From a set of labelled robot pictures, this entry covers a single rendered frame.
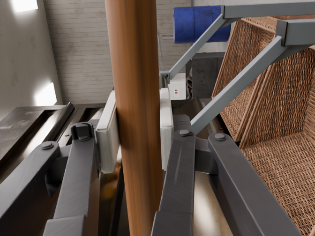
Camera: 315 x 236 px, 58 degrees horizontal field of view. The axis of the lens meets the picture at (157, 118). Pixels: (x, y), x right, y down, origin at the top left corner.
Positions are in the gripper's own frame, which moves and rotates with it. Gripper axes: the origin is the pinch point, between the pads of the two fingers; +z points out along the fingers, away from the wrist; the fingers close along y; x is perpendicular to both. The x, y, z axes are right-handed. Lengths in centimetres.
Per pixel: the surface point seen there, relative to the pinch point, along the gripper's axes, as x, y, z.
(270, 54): -3.2, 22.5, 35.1
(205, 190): -58, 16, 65
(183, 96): -212, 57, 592
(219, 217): -57, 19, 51
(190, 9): -19, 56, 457
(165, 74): -19, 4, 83
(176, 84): -182, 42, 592
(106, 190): -54, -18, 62
